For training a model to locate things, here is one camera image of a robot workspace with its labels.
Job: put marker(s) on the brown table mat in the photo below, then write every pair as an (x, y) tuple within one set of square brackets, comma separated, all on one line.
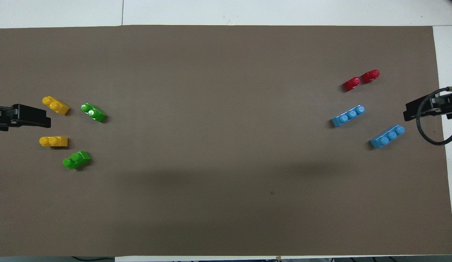
[(226, 182)]

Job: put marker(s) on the yellow two-stud toy block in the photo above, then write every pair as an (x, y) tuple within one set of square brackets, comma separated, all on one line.
[(54, 141), (56, 106)]

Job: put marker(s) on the blue three-stud toy block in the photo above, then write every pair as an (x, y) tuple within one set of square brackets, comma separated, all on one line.
[(387, 137), (348, 116)]

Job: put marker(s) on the red one-stud toy block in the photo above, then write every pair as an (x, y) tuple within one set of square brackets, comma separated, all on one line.
[(370, 76), (352, 84)]

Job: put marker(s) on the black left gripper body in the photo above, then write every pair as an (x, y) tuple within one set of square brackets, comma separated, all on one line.
[(2, 117)]

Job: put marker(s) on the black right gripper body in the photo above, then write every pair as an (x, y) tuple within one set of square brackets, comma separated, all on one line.
[(449, 105)]

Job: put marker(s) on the green two-stud toy block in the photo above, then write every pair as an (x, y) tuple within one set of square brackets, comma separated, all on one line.
[(77, 160), (94, 113)]

